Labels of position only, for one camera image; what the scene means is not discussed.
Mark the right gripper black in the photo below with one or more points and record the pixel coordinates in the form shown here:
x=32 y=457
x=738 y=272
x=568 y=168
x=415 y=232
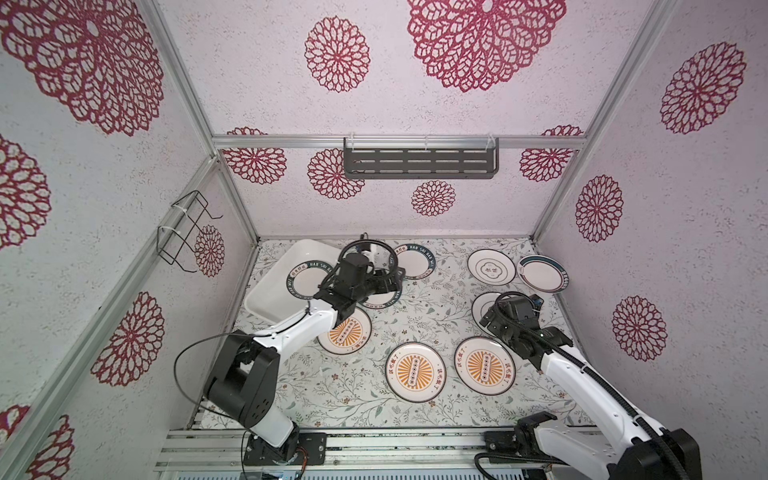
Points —
x=492 y=323

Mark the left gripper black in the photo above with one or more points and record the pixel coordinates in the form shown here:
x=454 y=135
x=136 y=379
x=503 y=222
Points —
x=393 y=281

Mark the white flower outline plate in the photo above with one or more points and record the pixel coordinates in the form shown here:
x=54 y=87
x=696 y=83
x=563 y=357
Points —
x=481 y=304

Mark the green rim plate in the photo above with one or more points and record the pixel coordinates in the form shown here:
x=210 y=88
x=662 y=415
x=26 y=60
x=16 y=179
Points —
x=417 y=260
x=304 y=280
x=381 y=301

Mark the orange sunburst plate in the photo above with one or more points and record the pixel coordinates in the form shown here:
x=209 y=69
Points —
x=485 y=366
x=415 y=372
x=350 y=336

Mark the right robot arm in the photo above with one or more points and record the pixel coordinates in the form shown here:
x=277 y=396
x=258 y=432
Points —
x=625 y=442

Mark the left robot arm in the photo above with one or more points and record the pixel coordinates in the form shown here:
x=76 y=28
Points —
x=243 y=380

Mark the white plastic bin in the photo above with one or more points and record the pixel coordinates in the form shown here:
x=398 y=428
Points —
x=267 y=298

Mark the striped rim plate far right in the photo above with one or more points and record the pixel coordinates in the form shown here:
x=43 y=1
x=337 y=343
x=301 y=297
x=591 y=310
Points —
x=543 y=274

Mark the white plate brown line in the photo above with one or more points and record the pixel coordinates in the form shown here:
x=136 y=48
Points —
x=491 y=267

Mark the green rim plate back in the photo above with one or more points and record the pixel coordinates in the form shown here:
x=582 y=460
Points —
x=417 y=260

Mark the grey slotted wall shelf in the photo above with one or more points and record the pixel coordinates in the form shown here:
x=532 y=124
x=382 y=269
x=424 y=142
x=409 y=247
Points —
x=425 y=163

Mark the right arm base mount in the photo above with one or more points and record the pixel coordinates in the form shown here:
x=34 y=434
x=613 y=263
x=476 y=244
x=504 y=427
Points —
x=510 y=444

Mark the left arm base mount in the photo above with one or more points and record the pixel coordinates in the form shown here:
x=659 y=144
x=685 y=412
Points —
x=301 y=448

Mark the black wire wall rack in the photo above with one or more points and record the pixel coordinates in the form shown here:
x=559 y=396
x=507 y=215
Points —
x=193 y=243

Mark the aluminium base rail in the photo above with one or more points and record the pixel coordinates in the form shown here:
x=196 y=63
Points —
x=354 y=448

